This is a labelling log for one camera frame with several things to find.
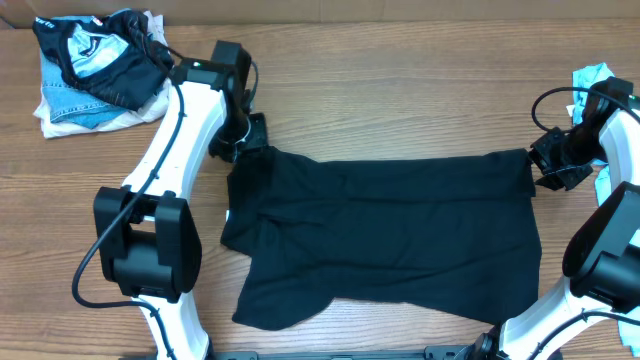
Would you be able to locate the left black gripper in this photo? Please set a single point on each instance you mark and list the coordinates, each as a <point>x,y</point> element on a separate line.
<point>261,135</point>

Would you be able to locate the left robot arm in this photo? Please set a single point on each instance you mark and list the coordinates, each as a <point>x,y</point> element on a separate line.
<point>147,242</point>

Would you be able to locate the folded white cloth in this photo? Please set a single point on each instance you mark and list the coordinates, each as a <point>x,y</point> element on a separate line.
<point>152,110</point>

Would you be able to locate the folded blue denim jeans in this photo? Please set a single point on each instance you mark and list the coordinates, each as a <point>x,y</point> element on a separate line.
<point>70,102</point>

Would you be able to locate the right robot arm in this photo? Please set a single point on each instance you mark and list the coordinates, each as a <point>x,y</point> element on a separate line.
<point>600,266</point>

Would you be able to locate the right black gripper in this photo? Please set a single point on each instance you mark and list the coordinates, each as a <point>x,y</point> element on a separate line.
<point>556,178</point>

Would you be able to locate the black t-shirt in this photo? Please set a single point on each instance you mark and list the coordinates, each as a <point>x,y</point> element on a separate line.
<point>457,235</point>

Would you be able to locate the black and grey jersey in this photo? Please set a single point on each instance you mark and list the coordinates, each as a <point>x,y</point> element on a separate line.
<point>132,80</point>

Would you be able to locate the light blue garment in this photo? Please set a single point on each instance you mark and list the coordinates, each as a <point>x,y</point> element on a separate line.
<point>586,77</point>

